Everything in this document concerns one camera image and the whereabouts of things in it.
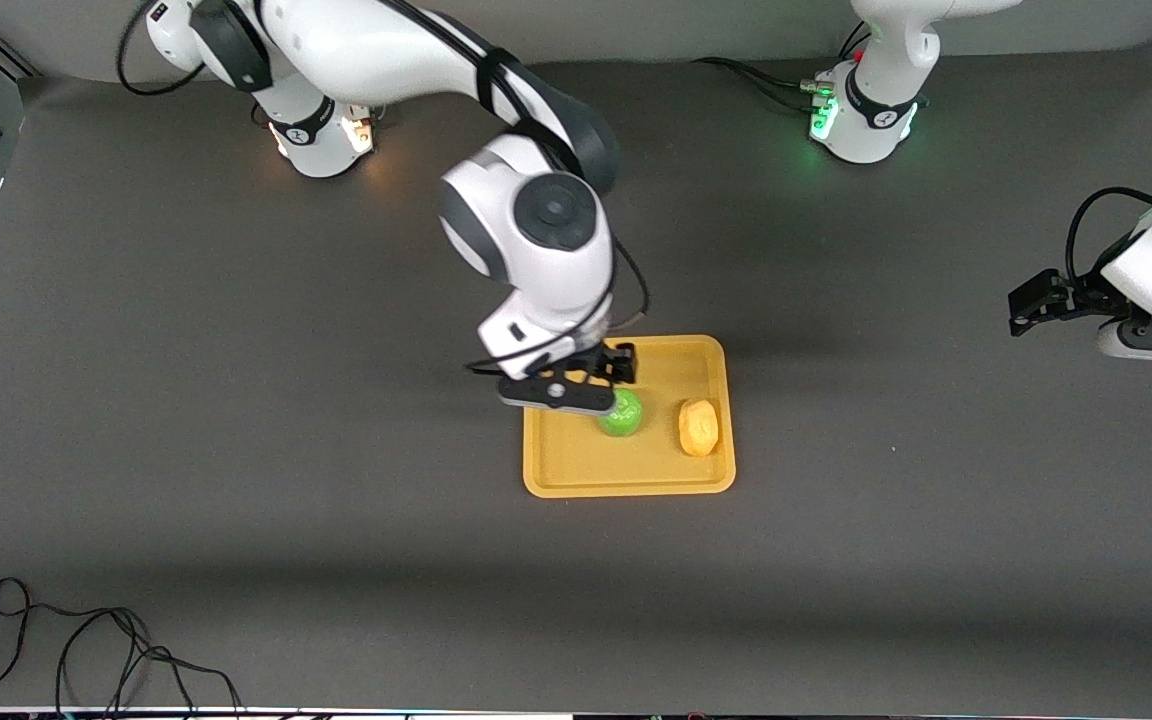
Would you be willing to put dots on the green toy apple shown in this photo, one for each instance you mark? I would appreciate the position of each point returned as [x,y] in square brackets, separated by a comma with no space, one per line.
[624,420]

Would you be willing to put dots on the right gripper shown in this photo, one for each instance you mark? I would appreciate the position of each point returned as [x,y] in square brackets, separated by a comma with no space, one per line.
[608,362]

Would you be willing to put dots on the yellow plastic tray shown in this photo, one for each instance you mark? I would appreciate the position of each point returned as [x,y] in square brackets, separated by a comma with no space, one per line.
[636,470]

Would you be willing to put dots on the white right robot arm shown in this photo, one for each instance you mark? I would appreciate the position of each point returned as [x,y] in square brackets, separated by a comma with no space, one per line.
[356,50]

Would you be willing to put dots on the yellow toy potato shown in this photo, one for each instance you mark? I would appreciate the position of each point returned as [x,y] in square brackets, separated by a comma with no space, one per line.
[699,428]

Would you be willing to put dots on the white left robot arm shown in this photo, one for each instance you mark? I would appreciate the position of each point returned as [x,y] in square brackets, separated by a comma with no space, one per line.
[876,120]

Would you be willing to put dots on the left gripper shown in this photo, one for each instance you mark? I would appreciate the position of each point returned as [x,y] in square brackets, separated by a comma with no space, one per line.
[1083,294]

